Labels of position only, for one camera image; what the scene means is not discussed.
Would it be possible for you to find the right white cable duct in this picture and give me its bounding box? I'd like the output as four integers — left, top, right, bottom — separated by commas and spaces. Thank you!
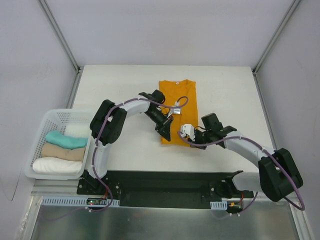
210, 200, 228, 211

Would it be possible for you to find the left white cable duct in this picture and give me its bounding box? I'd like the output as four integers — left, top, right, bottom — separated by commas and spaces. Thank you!
41, 196, 120, 208

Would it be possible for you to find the aluminium frame post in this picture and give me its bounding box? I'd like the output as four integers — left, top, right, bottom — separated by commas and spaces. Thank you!
37, 0, 81, 74
251, 0, 303, 76

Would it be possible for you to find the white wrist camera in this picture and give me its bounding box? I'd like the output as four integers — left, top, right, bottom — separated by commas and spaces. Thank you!
170, 101, 182, 115
180, 124, 195, 141

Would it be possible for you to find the white plastic basket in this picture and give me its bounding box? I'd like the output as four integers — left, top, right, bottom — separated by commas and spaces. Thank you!
24, 108, 94, 180

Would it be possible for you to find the teal rolled t shirt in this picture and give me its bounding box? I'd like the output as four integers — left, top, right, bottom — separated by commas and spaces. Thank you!
45, 131, 88, 150

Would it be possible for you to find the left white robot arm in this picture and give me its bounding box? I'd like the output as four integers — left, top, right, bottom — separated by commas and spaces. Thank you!
88, 89, 173, 195

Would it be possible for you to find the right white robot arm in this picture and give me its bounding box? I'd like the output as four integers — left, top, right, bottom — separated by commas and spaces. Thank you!
180, 113, 304, 202

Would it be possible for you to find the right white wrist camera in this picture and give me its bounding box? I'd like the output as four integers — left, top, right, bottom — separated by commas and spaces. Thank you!
180, 124, 195, 141

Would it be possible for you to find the white rolled t shirt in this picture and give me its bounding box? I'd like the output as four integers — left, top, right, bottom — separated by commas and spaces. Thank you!
32, 157, 83, 176

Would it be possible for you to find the orange t shirt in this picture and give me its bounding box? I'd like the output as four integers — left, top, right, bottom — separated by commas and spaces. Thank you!
158, 79, 199, 147

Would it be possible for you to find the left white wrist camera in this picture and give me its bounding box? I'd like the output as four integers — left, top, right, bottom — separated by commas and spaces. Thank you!
170, 101, 182, 115

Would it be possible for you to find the white cable duct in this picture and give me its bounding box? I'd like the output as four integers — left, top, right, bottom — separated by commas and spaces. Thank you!
210, 200, 228, 211
41, 196, 120, 208

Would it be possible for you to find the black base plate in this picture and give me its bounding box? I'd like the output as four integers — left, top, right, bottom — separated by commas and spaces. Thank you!
76, 170, 254, 209

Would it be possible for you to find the left aluminium frame post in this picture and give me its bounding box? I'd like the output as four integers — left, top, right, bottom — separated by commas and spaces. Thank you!
37, 0, 81, 74

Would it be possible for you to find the beige rolled t shirt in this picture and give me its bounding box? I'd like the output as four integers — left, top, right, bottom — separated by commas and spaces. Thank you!
41, 143, 86, 162

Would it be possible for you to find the right aluminium frame post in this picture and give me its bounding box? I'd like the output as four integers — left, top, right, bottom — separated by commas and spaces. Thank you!
251, 0, 303, 76

